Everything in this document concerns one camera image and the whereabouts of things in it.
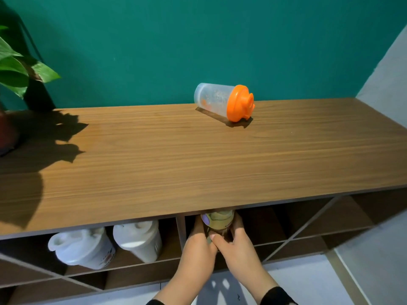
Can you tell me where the person's right hand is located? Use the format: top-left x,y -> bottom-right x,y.
210,212 -> 265,280

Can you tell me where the person's left hand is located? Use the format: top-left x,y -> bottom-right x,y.
177,215 -> 219,277

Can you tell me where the green labelled bottle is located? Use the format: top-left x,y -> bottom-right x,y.
200,210 -> 235,244

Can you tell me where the person's right forearm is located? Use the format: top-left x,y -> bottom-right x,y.
237,268 -> 298,305

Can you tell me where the person's left forearm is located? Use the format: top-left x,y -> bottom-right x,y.
147,267 -> 209,305

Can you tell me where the white shaker bottle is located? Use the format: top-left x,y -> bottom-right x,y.
48,228 -> 116,270
113,220 -> 163,263

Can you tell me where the wooden shelf cabinet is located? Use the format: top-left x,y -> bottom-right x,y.
0,98 -> 407,305

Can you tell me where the clear shaker bottle orange lid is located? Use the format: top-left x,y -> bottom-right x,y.
194,83 -> 255,123

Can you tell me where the green leafy plant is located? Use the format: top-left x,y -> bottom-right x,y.
0,25 -> 61,99

